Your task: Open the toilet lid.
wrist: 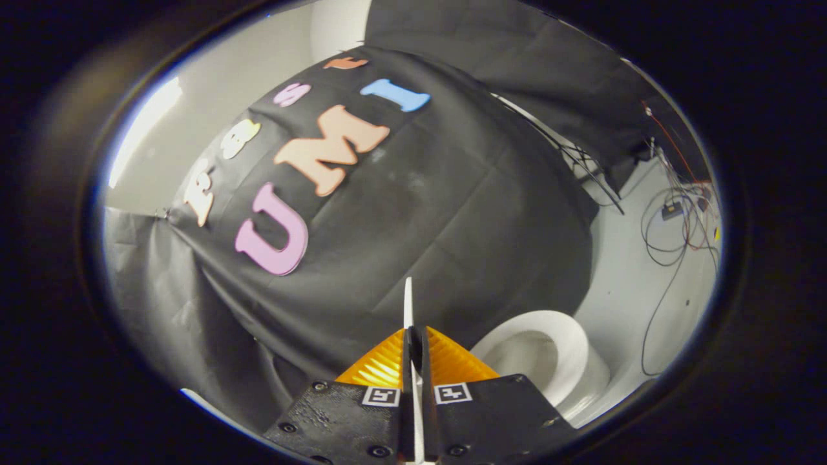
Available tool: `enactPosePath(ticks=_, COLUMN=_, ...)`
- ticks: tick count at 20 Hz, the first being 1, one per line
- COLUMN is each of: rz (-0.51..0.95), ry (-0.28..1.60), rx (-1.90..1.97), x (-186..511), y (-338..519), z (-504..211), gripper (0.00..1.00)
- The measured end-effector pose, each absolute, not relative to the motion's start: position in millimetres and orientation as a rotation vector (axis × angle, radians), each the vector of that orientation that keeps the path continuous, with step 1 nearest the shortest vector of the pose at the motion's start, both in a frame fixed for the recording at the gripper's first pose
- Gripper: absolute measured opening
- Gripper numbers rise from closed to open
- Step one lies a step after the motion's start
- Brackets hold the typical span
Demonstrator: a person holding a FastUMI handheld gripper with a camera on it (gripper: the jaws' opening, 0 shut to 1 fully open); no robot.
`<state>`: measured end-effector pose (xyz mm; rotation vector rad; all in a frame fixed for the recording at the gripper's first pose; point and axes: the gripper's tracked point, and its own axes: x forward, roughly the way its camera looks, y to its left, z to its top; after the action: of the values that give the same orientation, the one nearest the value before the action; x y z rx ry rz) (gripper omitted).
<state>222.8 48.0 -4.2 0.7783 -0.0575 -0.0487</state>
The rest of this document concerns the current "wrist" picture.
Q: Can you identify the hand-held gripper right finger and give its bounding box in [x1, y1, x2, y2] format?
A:
[413, 326, 579, 465]

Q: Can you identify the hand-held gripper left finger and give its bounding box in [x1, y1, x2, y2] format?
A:
[264, 328, 414, 465]

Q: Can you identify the white toilet lid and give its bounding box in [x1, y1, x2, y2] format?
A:
[403, 276, 427, 465]

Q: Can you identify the white toilet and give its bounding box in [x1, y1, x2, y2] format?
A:
[470, 310, 611, 427]

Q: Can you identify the black backdrop cloth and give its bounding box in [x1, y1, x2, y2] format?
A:
[165, 46, 598, 395]
[365, 0, 711, 188]
[103, 207, 304, 433]

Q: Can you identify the black tripod stand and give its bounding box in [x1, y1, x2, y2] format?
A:
[497, 97, 624, 214]

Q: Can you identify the tangle of floor cables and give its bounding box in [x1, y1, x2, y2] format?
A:
[640, 100, 721, 378]

